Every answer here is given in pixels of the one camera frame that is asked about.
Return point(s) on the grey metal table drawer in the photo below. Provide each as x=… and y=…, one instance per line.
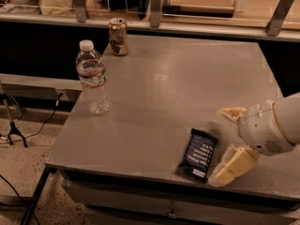
x=116, y=204

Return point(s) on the black table leg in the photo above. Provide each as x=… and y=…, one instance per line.
x=30, y=208

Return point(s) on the grey metal bracket middle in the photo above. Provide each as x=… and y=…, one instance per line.
x=155, y=8

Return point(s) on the grey metal bracket right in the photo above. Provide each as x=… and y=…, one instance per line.
x=275, y=24

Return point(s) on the clear plastic water bottle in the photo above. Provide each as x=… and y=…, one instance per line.
x=93, y=76

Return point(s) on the grey metal bracket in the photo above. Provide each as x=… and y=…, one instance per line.
x=275, y=24
x=155, y=8
x=80, y=10

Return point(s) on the dark blue rxbar wrapper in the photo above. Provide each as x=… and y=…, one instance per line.
x=198, y=154

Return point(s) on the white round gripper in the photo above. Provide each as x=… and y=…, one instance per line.
x=262, y=128

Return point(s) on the crushed brown soda can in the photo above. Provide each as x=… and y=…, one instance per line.
x=118, y=36

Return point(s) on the black tripod stand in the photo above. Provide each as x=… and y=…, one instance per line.
x=13, y=129

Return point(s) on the grey metal bracket left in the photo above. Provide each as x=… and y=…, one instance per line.
x=80, y=10

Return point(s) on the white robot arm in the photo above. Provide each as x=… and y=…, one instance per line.
x=267, y=129

